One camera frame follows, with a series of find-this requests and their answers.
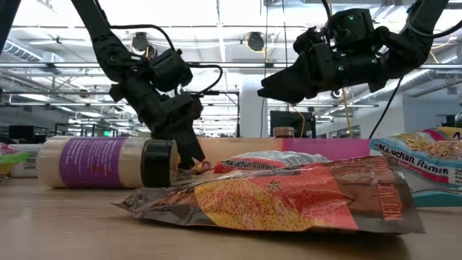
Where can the white building column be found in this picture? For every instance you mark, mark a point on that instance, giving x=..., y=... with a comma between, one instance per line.
x=252, y=119

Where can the large black monitor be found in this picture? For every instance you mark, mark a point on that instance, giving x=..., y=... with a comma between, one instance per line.
x=288, y=122

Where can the brown spice jar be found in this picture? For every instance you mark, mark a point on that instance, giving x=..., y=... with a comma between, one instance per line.
x=283, y=133

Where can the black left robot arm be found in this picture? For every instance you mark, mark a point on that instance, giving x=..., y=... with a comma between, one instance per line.
x=104, y=47

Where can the purple label spice jar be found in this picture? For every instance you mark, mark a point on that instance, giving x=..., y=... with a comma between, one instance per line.
x=90, y=162

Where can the yellow red snack packet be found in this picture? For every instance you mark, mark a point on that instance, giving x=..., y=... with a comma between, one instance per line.
x=426, y=159

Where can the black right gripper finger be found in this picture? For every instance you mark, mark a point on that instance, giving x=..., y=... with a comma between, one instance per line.
x=285, y=96
x=288, y=79

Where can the green pink ramen pack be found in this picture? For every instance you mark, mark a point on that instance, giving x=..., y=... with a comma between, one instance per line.
x=12, y=159

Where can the brown orange snack bag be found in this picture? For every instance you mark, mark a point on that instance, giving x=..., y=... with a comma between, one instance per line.
x=270, y=198

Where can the silver air duct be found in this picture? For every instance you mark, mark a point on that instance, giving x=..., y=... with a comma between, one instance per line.
x=36, y=57
x=433, y=81

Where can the black metal frame rig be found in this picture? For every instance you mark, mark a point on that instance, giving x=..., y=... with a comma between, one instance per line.
x=238, y=115

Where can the orange plastic bin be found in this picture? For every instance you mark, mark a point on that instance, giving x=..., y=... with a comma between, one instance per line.
x=245, y=146

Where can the orange Maruchan ramen pack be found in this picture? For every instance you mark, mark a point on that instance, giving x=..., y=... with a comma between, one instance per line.
x=267, y=159

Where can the pink plastic bin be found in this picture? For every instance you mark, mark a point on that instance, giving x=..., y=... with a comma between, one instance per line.
x=325, y=148

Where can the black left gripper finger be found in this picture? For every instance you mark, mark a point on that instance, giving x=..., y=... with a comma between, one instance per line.
x=185, y=155
x=198, y=150

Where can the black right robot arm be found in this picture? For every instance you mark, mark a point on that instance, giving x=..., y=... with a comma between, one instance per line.
x=415, y=43

